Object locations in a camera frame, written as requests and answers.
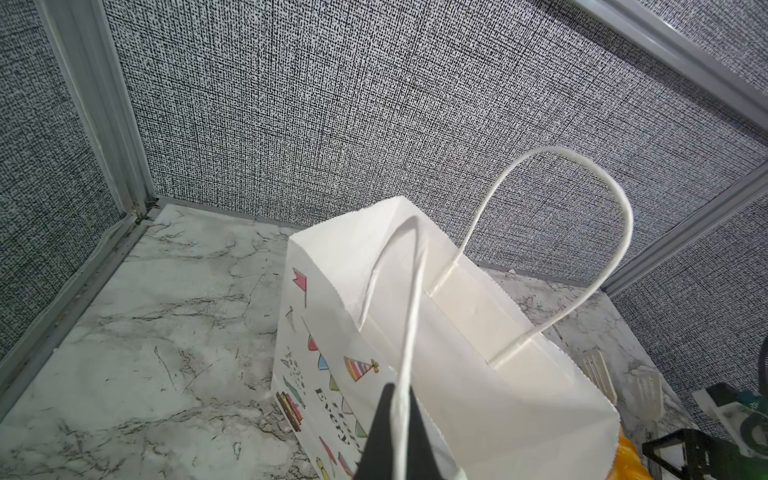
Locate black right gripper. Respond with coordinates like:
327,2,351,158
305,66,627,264
581,349,767,480

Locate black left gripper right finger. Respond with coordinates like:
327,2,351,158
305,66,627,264
407,390,443,480

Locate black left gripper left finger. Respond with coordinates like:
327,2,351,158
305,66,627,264
353,383,395,480

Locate long braided fake bread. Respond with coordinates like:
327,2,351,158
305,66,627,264
606,432,652,480

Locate white printed paper bag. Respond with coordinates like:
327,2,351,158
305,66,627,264
271,145,635,480

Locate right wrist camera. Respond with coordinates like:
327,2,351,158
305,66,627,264
693,382,767,458

